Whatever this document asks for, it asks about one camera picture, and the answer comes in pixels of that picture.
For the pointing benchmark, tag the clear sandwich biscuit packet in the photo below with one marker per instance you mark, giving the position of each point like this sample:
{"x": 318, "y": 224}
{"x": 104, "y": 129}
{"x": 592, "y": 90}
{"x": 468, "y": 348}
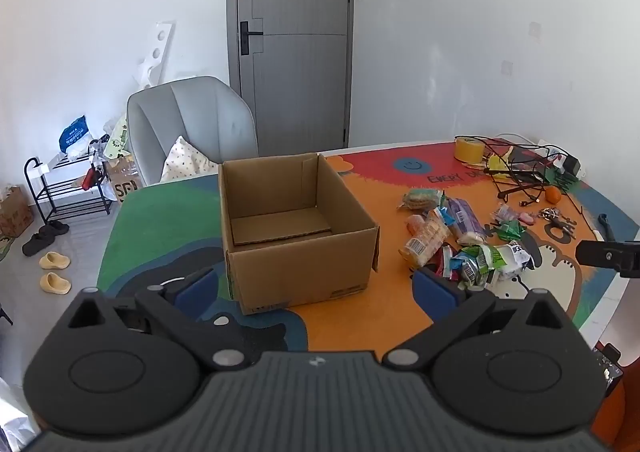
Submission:
{"x": 420, "y": 199}

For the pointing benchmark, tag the white foam board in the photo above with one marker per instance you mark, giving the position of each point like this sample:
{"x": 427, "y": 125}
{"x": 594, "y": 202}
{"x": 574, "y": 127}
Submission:
{"x": 157, "y": 51}

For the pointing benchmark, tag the blue wipes packet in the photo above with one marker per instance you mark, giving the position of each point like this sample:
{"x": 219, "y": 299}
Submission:
{"x": 74, "y": 134}

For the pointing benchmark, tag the yellow hair claw clip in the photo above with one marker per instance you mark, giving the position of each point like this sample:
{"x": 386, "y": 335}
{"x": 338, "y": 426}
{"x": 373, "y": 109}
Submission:
{"x": 499, "y": 161}

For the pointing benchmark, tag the black shoe rack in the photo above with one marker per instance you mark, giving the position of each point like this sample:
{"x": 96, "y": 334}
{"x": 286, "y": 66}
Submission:
{"x": 32, "y": 160}

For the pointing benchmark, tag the black charger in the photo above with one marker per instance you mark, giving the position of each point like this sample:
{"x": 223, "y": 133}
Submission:
{"x": 571, "y": 165}

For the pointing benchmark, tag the pink purple small packet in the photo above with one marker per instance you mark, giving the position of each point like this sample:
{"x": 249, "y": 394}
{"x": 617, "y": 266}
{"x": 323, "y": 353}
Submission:
{"x": 506, "y": 213}

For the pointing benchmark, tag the printed cardboard box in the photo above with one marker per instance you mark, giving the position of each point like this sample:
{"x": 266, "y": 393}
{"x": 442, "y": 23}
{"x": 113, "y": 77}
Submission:
{"x": 125, "y": 184}

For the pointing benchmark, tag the blue snack bar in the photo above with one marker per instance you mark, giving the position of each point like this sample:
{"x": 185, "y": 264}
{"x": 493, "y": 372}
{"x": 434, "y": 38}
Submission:
{"x": 442, "y": 215}

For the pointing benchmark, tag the bunch of keys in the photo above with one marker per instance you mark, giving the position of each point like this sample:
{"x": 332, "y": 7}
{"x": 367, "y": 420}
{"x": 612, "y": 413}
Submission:
{"x": 557, "y": 221}

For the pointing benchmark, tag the grey upholstered chair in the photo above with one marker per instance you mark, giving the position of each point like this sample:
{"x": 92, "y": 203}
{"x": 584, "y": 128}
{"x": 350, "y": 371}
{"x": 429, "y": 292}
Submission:
{"x": 210, "y": 116}

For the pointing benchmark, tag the black slipper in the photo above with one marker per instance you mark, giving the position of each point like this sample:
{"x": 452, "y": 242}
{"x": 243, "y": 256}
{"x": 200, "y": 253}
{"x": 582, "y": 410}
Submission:
{"x": 56, "y": 228}
{"x": 36, "y": 246}

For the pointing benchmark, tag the white dotted pillow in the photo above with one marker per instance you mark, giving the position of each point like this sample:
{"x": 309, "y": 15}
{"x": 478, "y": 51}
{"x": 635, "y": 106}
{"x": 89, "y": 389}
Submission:
{"x": 185, "y": 161}

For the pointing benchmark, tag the small green candy packet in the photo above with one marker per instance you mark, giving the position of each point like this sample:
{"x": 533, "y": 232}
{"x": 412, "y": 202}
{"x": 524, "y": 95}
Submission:
{"x": 509, "y": 230}

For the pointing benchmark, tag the green patterned bag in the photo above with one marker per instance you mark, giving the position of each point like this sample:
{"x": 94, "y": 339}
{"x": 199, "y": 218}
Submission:
{"x": 116, "y": 136}

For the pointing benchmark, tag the white and green snack packet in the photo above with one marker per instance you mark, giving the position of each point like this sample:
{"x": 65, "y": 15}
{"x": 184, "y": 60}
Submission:
{"x": 512, "y": 257}

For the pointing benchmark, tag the green floor mat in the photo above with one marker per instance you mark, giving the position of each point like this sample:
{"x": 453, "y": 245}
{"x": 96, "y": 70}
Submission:
{"x": 6, "y": 248}

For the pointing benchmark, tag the orange fruit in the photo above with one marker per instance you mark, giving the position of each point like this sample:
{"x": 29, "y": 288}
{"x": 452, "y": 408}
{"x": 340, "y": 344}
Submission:
{"x": 553, "y": 195}

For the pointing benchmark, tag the small brown carton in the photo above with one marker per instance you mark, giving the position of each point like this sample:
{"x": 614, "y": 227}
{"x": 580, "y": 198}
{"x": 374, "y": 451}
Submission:
{"x": 15, "y": 214}

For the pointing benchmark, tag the colourful cartoon table mat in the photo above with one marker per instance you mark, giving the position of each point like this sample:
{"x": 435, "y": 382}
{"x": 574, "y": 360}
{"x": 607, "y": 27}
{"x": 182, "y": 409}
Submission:
{"x": 380, "y": 182}

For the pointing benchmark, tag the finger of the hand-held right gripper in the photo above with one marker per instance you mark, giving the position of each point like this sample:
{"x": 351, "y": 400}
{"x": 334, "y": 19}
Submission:
{"x": 607, "y": 256}

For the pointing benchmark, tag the white power strip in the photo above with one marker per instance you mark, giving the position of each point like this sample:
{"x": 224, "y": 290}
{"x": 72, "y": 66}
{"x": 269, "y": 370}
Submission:
{"x": 550, "y": 151}

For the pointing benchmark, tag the red shoe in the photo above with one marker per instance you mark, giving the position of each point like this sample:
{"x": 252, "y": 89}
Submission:
{"x": 90, "y": 177}

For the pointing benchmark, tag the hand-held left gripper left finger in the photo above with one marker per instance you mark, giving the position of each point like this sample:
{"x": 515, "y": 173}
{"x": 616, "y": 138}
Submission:
{"x": 197, "y": 291}

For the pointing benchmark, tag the black electronic device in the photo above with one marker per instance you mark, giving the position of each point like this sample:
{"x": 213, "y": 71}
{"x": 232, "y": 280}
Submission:
{"x": 610, "y": 367}

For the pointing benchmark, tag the yellow slipper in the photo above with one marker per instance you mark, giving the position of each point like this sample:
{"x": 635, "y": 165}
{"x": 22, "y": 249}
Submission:
{"x": 54, "y": 262}
{"x": 55, "y": 283}

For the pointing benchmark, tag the grey door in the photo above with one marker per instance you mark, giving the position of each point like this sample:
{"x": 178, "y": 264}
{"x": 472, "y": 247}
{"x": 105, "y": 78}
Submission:
{"x": 300, "y": 91}

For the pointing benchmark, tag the purple snack packet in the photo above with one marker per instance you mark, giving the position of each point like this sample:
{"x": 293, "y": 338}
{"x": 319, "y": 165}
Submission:
{"x": 465, "y": 221}

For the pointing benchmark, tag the brown cardboard box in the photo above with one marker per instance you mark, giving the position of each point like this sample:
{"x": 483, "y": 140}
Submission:
{"x": 300, "y": 272}

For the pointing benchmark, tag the orange cracker packet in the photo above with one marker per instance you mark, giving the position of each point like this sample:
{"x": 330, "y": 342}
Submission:
{"x": 425, "y": 238}

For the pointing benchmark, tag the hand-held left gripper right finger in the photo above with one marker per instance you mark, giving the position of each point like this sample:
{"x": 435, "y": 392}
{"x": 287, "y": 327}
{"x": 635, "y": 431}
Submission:
{"x": 434, "y": 293}

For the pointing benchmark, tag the clear plastic bag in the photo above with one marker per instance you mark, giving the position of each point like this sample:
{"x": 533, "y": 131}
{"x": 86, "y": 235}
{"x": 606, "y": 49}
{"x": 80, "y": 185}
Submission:
{"x": 85, "y": 147}

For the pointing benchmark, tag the yellow tape roll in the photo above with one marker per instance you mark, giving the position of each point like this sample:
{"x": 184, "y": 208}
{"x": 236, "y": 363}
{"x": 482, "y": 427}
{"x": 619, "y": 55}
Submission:
{"x": 467, "y": 149}

